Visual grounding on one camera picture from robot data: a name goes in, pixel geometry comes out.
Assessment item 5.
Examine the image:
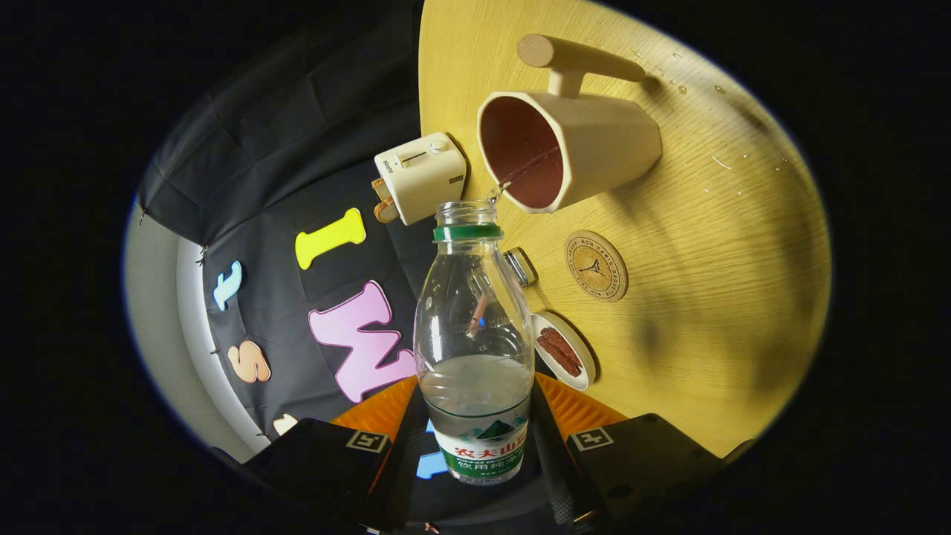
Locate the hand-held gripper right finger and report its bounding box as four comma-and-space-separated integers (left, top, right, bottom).
529, 372, 725, 532

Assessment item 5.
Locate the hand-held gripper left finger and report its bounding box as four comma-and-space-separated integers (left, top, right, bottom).
245, 375, 430, 532

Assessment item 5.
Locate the clear plastic juice bottle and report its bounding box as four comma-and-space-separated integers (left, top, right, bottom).
413, 200, 536, 487

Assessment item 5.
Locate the round cork coaster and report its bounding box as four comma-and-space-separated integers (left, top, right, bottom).
563, 230, 629, 302

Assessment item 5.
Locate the cream cup with wooden handle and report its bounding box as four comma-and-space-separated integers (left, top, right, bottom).
476, 33, 663, 215

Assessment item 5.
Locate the white round plate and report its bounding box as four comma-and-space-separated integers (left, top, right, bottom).
530, 311, 597, 392

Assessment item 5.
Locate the red meat piece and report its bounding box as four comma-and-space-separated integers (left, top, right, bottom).
536, 336, 580, 377
540, 327, 584, 369

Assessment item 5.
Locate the wooden table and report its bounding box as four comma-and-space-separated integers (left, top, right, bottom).
418, 0, 831, 458

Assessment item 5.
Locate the white toaster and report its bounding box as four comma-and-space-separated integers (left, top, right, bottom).
374, 132, 468, 226

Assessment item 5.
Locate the black backdrop cloth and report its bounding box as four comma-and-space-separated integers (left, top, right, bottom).
137, 0, 551, 532

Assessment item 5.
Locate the metal wire basket holder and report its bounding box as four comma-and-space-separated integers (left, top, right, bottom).
502, 247, 539, 288

